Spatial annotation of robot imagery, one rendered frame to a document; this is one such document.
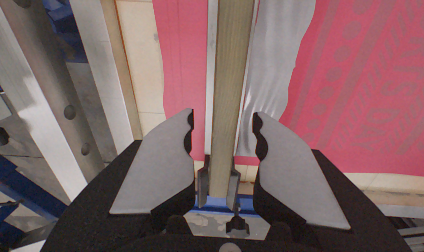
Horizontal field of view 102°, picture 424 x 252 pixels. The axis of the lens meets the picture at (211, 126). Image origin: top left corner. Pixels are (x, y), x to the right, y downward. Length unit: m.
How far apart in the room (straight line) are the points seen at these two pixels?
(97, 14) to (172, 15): 0.09
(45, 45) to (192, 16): 0.18
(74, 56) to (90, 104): 1.31
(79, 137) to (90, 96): 1.35
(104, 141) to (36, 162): 0.88
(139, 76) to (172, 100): 0.06
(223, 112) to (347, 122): 0.25
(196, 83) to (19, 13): 0.21
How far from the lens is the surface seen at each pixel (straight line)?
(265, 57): 0.28
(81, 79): 1.65
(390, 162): 0.50
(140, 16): 0.30
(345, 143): 0.41
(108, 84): 0.30
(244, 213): 0.42
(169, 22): 0.28
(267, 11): 0.28
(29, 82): 0.30
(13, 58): 0.30
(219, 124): 0.20
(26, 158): 2.60
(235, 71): 0.17
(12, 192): 0.81
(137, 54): 0.31
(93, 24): 0.29
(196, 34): 0.28
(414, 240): 0.86
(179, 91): 0.30
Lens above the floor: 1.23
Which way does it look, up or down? 59 degrees down
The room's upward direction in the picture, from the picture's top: 174 degrees counter-clockwise
